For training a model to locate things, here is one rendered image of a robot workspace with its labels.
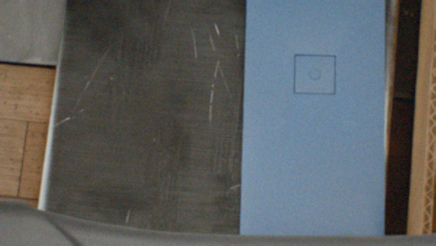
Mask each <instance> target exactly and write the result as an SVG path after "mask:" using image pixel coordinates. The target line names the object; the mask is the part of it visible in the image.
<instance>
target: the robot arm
mask: <svg viewBox="0 0 436 246"><path fill-rule="evenodd" d="M0 246H436V234H412V235H395V236H358V235H219V234H187V233H175V232H167V231H161V230H142V229H137V228H132V227H123V226H114V225H110V224H106V223H99V222H95V221H89V220H81V219H78V218H75V217H72V216H63V215H61V214H57V213H53V212H49V211H43V210H41V209H37V208H34V207H32V206H30V205H29V204H27V203H26V202H22V201H19V200H0Z"/></svg>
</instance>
